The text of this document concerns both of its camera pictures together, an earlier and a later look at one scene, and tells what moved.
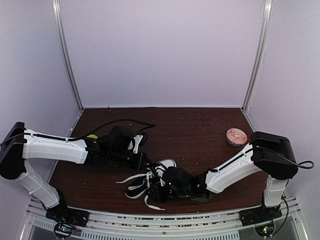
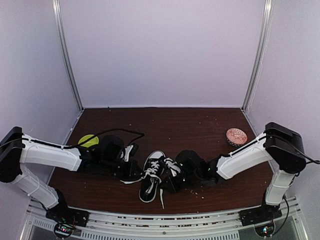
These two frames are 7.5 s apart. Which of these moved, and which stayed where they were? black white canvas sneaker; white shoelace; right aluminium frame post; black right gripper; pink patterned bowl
Moved: white shoelace; black right gripper; black white canvas sneaker
Stayed: right aluminium frame post; pink patterned bowl
